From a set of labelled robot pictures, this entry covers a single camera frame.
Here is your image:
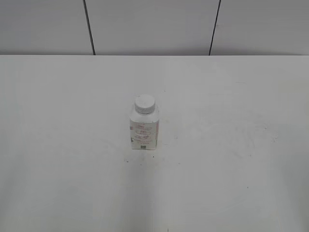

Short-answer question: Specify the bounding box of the white screw cap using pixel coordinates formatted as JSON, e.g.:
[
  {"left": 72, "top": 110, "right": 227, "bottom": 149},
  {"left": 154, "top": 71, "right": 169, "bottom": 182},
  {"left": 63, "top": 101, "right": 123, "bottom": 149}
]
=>
[{"left": 134, "top": 94, "right": 156, "bottom": 115}]

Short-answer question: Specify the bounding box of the white square plastic bottle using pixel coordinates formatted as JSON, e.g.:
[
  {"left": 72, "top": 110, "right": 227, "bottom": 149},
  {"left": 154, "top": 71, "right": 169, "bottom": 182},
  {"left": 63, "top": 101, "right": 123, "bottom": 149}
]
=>
[{"left": 129, "top": 100, "right": 159, "bottom": 150}]

